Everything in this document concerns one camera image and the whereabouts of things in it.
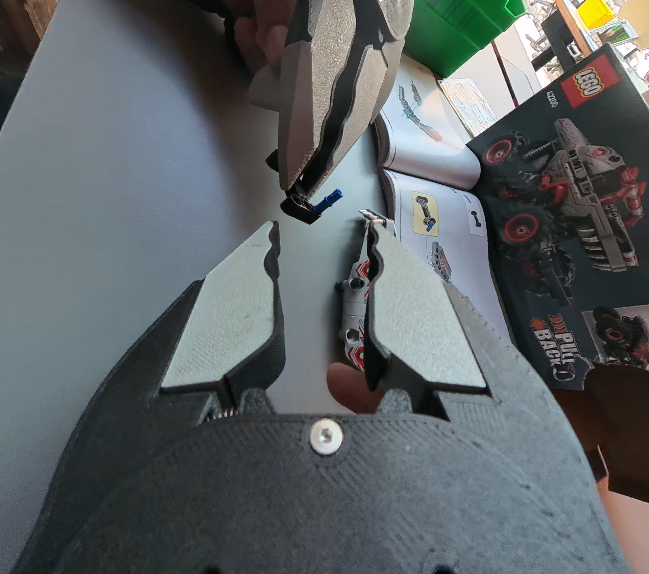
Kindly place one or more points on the black lego beam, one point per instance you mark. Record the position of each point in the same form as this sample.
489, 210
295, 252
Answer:
299, 206

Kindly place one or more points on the lego sticker sheet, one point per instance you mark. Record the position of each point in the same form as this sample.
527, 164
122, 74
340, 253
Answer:
469, 102

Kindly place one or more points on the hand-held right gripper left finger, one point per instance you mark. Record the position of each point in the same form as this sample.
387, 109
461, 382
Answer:
228, 315

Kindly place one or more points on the person's right hand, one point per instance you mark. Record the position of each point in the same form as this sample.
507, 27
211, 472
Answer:
352, 389

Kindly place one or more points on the yellow plastic bin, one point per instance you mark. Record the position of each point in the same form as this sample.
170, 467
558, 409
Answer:
597, 10

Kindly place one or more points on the lego instruction booklet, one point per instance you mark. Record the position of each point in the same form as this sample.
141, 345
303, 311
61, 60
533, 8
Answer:
446, 209

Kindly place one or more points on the grey and red lego assembly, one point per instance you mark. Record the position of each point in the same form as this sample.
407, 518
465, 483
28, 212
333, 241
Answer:
352, 300

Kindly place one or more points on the blue lego pin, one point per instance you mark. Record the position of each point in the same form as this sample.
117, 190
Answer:
328, 200

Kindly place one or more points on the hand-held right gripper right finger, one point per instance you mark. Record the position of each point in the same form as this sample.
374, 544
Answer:
426, 325

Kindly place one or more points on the lego set box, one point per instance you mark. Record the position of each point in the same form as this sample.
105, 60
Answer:
583, 189

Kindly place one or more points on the green plastic bin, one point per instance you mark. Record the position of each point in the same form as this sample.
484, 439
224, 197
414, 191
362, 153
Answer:
456, 11

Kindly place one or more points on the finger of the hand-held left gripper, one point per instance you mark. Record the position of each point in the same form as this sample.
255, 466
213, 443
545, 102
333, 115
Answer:
372, 87
324, 57

